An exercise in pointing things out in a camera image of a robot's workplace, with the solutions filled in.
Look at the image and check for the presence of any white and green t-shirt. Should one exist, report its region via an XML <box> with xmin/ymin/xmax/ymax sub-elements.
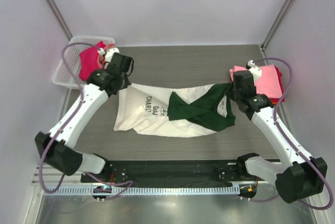
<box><xmin>114</xmin><ymin>83</ymin><xmax>236</xmax><ymax>138</ymax></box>

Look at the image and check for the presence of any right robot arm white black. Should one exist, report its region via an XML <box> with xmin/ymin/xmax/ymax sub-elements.
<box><xmin>227</xmin><ymin>70</ymin><xmax>327</xmax><ymax>203</ymax></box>

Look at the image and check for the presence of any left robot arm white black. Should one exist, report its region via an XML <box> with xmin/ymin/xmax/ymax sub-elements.
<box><xmin>35</xmin><ymin>52</ymin><xmax>134</xmax><ymax>182</ymax></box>

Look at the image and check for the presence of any salmon crumpled t-shirt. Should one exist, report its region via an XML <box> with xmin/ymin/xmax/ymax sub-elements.
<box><xmin>97</xmin><ymin>43</ymin><xmax>115</xmax><ymax>69</ymax></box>

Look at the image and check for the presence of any folded light pink t-shirt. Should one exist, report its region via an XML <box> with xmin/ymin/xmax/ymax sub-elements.
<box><xmin>229</xmin><ymin>64</ymin><xmax>283</xmax><ymax>99</ymax></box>

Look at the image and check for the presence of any magenta crumpled t-shirt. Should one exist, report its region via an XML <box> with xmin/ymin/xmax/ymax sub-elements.
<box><xmin>79</xmin><ymin>47</ymin><xmax>105</xmax><ymax>81</ymax></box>

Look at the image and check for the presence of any folded crimson t-shirt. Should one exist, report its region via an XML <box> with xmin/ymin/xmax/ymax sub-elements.
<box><xmin>270</xmin><ymin>66</ymin><xmax>284</xmax><ymax>101</ymax></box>

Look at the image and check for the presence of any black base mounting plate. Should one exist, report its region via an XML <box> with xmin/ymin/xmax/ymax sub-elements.
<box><xmin>97</xmin><ymin>160</ymin><xmax>261</xmax><ymax>188</ymax></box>

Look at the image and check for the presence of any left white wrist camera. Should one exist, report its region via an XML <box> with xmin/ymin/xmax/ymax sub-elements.
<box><xmin>98</xmin><ymin>48</ymin><xmax>119</xmax><ymax>62</ymax></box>

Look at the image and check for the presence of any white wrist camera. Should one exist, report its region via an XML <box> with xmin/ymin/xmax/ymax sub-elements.
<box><xmin>98</xmin><ymin>48</ymin><xmax>119</xmax><ymax>62</ymax></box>
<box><xmin>246</xmin><ymin>60</ymin><xmax>262</xmax><ymax>84</ymax></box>

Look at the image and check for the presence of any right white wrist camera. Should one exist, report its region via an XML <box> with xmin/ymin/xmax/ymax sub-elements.
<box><xmin>246</xmin><ymin>60</ymin><xmax>262</xmax><ymax>84</ymax></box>

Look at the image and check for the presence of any left aluminium frame post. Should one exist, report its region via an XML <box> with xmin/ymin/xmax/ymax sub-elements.
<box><xmin>45</xmin><ymin>0</ymin><xmax>73</xmax><ymax>40</ymax></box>

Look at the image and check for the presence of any aluminium frame post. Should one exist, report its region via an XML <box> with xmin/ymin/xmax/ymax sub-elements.
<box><xmin>45</xmin><ymin>0</ymin><xmax>73</xmax><ymax>40</ymax></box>
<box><xmin>260</xmin><ymin>0</ymin><xmax>295</xmax><ymax>51</ymax></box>

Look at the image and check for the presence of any slotted white cable duct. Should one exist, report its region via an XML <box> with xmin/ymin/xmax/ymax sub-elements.
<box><xmin>51</xmin><ymin>184</ymin><xmax>240</xmax><ymax>196</ymax></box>

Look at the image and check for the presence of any right aluminium frame post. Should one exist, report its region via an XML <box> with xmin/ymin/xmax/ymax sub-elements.
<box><xmin>260</xmin><ymin>0</ymin><xmax>295</xmax><ymax>51</ymax></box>

